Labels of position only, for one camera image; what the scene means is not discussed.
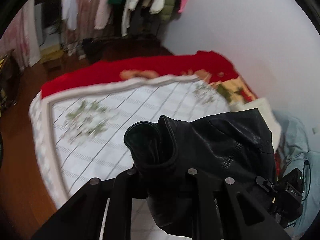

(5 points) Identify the black leather jacket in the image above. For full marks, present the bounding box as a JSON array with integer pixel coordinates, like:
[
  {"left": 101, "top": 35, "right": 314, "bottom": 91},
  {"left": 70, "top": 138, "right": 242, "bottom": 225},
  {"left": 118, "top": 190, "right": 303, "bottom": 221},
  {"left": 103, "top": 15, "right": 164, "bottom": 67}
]
[{"left": 124, "top": 109, "right": 276, "bottom": 237}]

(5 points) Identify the white quilted floral mat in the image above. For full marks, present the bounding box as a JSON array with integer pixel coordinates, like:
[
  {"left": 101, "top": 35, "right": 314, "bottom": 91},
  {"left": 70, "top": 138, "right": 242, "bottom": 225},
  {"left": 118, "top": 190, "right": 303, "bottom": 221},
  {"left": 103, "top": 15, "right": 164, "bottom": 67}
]
[{"left": 28, "top": 74, "right": 232, "bottom": 240}]

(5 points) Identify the red floral blanket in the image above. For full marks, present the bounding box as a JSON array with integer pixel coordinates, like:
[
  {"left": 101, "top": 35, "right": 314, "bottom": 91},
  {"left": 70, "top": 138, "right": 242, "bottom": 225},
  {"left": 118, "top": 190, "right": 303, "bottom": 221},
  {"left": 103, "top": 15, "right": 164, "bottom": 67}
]
[{"left": 41, "top": 50, "right": 257, "bottom": 102}]

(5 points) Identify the pink floral curtain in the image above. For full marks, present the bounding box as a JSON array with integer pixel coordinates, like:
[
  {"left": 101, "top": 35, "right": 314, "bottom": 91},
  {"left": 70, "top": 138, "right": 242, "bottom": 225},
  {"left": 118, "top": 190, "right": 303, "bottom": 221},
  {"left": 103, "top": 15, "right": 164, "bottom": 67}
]
[{"left": 0, "top": 5, "right": 29, "bottom": 71}]

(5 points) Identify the olive puffer jacket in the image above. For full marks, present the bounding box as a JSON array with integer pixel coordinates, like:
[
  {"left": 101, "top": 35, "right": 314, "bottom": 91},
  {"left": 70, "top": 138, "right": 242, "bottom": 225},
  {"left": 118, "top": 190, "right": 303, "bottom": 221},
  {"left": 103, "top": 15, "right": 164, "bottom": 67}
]
[{"left": 159, "top": 0, "right": 176, "bottom": 23}]

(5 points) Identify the white hanging shirt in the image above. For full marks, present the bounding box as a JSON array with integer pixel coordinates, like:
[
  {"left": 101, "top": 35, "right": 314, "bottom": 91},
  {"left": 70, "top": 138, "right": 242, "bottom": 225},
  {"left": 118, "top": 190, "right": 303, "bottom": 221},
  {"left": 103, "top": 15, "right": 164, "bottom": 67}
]
[{"left": 61, "top": 0, "right": 78, "bottom": 31}]

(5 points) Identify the white puffer jacket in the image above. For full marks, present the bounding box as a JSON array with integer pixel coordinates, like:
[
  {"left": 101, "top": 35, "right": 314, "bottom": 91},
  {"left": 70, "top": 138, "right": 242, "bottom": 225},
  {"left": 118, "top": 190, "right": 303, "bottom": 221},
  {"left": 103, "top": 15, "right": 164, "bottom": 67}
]
[{"left": 149, "top": 0, "right": 165, "bottom": 15}]

